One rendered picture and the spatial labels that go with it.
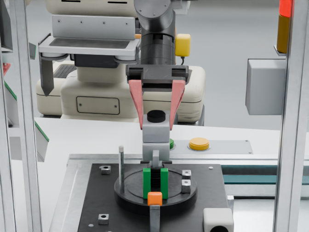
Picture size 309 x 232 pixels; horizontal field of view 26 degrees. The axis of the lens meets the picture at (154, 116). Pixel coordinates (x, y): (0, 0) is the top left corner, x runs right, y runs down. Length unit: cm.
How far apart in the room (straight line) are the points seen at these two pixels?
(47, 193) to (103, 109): 54
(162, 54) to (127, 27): 67
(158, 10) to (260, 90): 22
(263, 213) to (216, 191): 10
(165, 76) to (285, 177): 26
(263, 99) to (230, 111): 317
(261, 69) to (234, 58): 419
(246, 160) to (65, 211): 38
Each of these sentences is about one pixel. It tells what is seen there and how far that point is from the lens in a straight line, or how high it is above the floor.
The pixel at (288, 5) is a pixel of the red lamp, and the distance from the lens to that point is 90.
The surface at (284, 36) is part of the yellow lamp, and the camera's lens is 91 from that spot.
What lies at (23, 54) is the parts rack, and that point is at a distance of 101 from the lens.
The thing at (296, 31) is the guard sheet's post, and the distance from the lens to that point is 88.
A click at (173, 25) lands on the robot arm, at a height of 124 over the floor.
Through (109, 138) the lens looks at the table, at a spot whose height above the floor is 86.
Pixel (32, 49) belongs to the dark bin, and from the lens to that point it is 112.
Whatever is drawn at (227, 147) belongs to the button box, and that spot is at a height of 96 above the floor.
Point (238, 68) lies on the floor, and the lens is 488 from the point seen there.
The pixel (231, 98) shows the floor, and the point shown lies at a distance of 431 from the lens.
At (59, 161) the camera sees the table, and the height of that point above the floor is 86.
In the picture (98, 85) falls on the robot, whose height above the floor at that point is 89.
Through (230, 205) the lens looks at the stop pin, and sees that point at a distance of 115.
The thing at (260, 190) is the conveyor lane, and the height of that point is 93.
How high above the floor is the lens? 152
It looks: 22 degrees down
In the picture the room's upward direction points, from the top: straight up
